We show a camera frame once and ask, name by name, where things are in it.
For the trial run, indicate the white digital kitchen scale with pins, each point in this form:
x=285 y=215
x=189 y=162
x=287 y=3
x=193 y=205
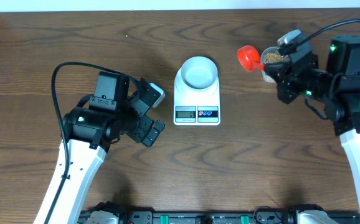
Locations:
x=196 y=107

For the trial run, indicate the grey plastic bowl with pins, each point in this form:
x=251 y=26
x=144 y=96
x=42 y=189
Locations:
x=199 y=73

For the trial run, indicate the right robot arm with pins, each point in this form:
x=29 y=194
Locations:
x=337 y=87

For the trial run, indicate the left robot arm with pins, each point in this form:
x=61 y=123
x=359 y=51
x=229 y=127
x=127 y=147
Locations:
x=118 y=107

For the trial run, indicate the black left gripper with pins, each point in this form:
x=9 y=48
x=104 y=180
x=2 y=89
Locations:
x=139 y=132

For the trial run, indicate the soybeans in container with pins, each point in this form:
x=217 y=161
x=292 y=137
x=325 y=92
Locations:
x=271 y=57

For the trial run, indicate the clear plastic bean container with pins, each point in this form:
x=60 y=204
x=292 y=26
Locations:
x=265 y=77

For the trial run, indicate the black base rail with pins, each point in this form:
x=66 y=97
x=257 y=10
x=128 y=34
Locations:
x=109 y=212

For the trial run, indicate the red measuring scoop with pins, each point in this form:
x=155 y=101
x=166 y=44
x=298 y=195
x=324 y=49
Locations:
x=249 y=58

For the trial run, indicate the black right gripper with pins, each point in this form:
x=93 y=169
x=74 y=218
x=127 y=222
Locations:
x=281 y=73

